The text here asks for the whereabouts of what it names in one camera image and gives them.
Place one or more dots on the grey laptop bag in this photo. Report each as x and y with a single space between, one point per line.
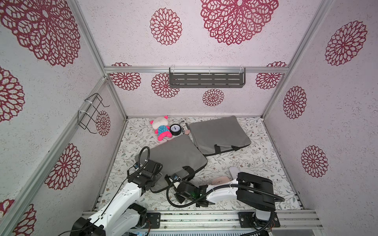
179 157
219 136

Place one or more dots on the flag patterned can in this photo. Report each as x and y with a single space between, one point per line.
185 128

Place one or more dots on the black wire wall rack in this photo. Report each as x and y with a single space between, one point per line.
87 115

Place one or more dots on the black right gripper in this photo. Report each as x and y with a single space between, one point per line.
179 188

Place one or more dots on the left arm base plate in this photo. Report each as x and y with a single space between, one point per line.
151 220

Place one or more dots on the dark grey wall shelf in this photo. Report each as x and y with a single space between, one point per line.
208 80

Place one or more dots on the black round gauge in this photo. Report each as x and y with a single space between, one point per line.
175 129

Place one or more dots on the pink white plush toy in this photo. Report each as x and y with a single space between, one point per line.
161 128

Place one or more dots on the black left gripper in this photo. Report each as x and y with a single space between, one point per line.
159 175

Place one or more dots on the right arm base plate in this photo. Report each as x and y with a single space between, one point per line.
257 219

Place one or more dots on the pink computer mouse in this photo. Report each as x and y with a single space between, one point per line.
221 180

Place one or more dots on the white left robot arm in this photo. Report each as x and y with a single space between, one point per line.
122 213

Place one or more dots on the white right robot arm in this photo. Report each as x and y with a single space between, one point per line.
249 189

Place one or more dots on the white computer mouse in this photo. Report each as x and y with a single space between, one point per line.
234 172

